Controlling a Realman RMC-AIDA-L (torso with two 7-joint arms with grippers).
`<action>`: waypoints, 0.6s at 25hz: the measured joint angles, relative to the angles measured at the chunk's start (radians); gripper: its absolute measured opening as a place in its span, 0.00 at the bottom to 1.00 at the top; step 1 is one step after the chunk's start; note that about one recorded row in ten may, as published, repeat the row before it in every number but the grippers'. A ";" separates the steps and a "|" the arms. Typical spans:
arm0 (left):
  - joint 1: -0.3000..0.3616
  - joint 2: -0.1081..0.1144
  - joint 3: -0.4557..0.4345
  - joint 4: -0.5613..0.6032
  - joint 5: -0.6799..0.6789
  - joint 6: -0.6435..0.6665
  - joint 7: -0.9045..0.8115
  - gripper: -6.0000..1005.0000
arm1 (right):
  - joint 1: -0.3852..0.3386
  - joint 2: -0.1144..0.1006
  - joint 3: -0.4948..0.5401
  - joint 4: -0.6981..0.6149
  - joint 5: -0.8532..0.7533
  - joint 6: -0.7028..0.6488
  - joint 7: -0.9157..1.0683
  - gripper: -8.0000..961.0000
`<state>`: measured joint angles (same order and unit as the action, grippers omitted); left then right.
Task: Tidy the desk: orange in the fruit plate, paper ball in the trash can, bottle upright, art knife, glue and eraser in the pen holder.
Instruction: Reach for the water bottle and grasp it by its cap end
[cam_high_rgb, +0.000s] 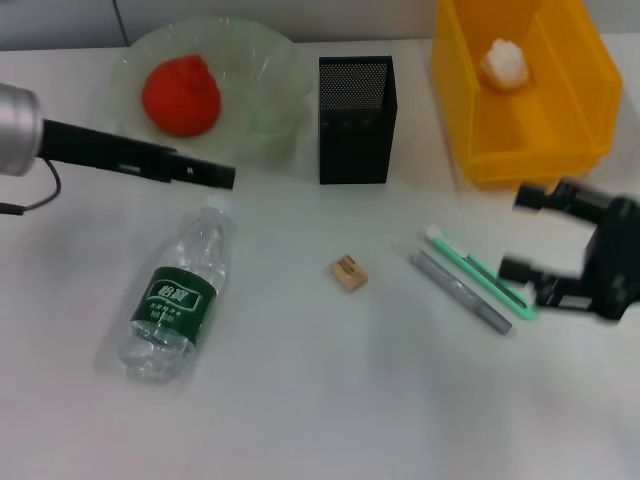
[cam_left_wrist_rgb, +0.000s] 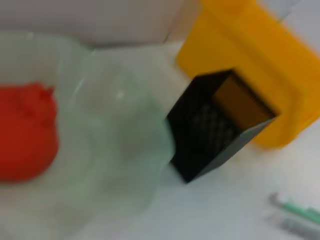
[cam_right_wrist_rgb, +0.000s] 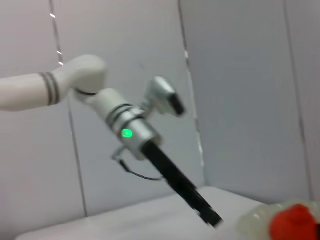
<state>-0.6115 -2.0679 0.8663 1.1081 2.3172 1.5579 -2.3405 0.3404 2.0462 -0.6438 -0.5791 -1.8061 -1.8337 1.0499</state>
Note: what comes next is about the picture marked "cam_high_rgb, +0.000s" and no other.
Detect grey marker pen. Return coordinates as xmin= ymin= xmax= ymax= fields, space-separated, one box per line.
xmin=410 ymin=249 xmax=513 ymax=335

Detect pale green glass fruit bowl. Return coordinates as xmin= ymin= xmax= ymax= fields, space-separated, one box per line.
xmin=109 ymin=16 xmax=314 ymax=164

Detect black mesh pen holder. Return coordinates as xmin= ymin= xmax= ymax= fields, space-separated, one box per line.
xmin=318 ymin=54 xmax=401 ymax=186

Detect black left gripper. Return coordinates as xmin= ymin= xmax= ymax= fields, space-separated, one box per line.
xmin=42 ymin=117 xmax=237 ymax=190

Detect clear green-label water bottle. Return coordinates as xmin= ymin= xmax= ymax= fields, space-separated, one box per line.
xmin=117 ymin=193 xmax=237 ymax=384

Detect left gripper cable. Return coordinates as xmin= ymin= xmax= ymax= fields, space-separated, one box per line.
xmin=0 ymin=159 xmax=62 ymax=217

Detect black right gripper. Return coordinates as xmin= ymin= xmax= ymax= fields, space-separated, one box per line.
xmin=499 ymin=178 xmax=640 ymax=322

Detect yellow plastic bin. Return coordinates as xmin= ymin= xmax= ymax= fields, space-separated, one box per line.
xmin=430 ymin=0 xmax=625 ymax=190

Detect small tan wooden block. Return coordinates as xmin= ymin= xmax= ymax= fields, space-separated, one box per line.
xmin=330 ymin=254 xmax=369 ymax=295

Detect red-orange knitted orange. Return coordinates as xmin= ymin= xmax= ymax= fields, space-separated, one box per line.
xmin=141 ymin=54 xmax=222 ymax=138

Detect white paper ball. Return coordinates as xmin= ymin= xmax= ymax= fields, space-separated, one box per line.
xmin=480 ymin=38 xmax=530 ymax=90

